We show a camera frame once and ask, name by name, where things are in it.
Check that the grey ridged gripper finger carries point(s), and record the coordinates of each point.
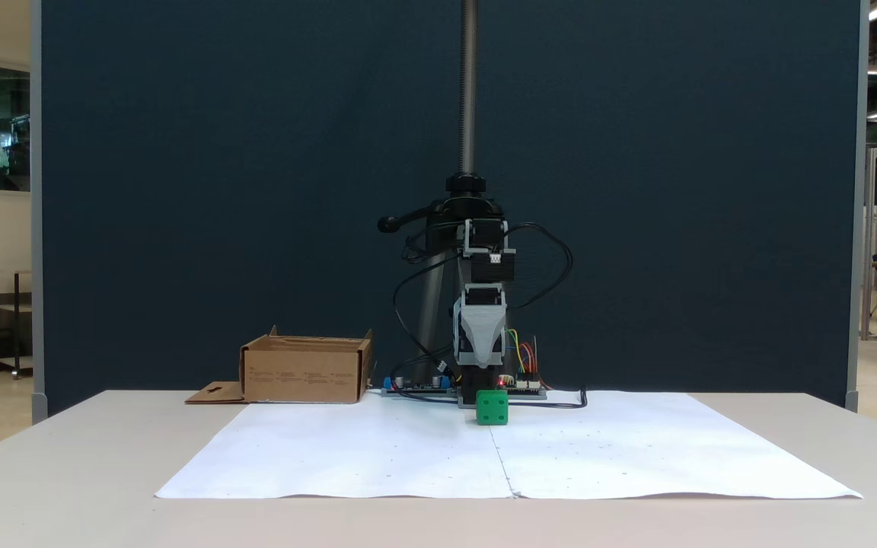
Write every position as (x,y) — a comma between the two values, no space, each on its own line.
(484,331)

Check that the white paper sheet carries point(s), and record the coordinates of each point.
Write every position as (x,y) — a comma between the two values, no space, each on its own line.
(674,457)
(332,457)

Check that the framed wall window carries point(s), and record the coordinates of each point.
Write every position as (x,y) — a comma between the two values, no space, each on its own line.
(8,125)

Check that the black tripod with metal pole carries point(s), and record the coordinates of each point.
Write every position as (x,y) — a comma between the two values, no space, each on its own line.
(467,76)

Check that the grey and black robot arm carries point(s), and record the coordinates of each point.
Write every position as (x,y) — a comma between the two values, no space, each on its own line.
(493,270)

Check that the blue circuit board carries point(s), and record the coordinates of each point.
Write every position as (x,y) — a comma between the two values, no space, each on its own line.
(408,390)

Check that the green dice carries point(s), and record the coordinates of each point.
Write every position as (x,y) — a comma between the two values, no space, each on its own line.
(492,409)

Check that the dark shelf cart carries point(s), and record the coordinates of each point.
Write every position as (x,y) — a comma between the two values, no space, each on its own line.
(14,308)

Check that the brown cardboard box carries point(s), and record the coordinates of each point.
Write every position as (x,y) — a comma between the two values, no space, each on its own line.
(301,373)

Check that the dark blue partition panel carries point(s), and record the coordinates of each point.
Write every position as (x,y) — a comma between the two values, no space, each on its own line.
(180,190)

